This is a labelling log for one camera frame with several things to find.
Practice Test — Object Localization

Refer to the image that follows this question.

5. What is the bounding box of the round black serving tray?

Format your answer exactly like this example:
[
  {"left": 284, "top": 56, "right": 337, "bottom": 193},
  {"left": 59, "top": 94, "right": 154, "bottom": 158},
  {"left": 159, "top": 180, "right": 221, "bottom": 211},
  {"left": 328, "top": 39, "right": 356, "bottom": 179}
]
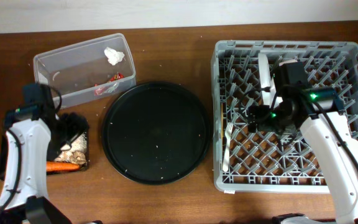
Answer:
[{"left": 101, "top": 82, "right": 211, "bottom": 185}]

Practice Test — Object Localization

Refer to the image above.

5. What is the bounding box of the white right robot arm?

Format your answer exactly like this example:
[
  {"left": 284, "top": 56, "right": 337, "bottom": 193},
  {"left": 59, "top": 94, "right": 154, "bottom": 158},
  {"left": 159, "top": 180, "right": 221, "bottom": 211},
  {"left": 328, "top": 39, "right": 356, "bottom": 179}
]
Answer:
[{"left": 242, "top": 60, "right": 358, "bottom": 223}]

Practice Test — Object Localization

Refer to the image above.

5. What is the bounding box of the clear plastic waste bin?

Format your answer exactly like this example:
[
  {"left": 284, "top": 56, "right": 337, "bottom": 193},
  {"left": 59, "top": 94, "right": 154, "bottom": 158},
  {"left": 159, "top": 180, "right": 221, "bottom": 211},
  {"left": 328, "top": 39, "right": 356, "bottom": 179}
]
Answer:
[{"left": 33, "top": 33, "right": 136, "bottom": 109}]

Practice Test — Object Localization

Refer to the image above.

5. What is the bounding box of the white plastic fork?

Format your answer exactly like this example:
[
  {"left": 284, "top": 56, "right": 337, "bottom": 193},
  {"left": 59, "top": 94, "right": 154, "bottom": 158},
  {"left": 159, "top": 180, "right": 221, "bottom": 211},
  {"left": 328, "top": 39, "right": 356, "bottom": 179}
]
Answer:
[{"left": 222, "top": 122, "right": 234, "bottom": 172}]

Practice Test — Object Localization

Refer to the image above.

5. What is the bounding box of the grey plastic dishwasher rack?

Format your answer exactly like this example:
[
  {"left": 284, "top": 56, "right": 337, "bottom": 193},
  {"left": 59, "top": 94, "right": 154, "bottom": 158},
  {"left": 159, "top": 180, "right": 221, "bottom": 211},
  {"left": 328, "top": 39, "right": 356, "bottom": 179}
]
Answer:
[{"left": 211, "top": 40, "right": 358, "bottom": 194}]

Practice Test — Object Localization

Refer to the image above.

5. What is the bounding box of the pile of rice and peanut shells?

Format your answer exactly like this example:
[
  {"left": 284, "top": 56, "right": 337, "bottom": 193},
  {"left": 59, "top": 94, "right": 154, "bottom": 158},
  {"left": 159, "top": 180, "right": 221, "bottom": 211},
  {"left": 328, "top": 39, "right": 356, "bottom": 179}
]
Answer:
[{"left": 54, "top": 133, "right": 88, "bottom": 163}]

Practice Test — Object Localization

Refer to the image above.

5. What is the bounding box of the red snack wrapper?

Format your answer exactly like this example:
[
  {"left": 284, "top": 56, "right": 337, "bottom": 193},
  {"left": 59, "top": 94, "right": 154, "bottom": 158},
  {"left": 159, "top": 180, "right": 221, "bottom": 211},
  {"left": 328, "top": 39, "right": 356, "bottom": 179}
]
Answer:
[{"left": 94, "top": 73, "right": 124, "bottom": 96}]

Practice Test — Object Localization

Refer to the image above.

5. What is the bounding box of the grey plate with food scraps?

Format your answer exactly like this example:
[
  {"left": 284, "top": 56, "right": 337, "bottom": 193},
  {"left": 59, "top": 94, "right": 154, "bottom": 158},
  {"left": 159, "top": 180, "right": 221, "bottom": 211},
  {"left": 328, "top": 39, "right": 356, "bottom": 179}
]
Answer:
[{"left": 258, "top": 53, "right": 277, "bottom": 106}]

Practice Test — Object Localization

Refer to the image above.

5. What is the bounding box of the crumpled white tissue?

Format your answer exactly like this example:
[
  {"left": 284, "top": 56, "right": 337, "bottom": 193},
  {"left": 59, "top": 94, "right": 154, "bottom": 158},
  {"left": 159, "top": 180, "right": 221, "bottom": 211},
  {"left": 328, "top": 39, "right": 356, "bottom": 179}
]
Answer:
[{"left": 104, "top": 47, "right": 125, "bottom": 66}]

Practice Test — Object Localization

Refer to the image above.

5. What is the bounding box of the orange carrot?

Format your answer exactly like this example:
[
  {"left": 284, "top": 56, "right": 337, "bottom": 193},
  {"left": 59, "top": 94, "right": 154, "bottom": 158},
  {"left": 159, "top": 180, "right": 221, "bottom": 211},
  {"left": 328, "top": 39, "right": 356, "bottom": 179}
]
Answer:
[{"left": 46, "top": 161, "right": 80, "bottom": 172}]

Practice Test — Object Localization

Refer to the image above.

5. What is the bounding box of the wooden chopstick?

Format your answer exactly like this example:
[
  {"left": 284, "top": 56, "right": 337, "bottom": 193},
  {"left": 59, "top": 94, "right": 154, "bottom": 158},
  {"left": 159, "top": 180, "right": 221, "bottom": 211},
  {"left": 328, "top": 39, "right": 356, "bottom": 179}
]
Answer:
[{"left": 220, "top": 103, "right": 224, "bottom": 139}]

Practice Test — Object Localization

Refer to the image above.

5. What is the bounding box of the brown mushroom piece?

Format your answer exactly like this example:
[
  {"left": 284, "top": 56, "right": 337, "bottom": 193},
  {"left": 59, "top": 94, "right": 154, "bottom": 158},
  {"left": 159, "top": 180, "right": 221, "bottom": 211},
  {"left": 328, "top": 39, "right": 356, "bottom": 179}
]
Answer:
[{"left": 69, "top": 151, "right": 87, "bottom": 166}]

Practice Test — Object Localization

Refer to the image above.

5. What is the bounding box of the black rectangular waste bin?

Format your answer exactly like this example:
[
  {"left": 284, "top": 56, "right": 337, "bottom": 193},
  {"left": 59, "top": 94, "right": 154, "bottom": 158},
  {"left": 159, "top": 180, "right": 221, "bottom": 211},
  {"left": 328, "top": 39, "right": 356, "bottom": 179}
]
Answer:
[{"left": 47, "top": 113, "right": 89, "bottom": 175}]

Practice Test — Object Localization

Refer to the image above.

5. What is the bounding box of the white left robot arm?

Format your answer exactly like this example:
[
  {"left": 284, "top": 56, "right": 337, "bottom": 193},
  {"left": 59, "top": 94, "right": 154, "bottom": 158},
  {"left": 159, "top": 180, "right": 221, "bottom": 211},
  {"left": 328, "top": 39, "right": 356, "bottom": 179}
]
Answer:
[{"left": 0, "top": 83, "right": 89, "bottom": 223}]

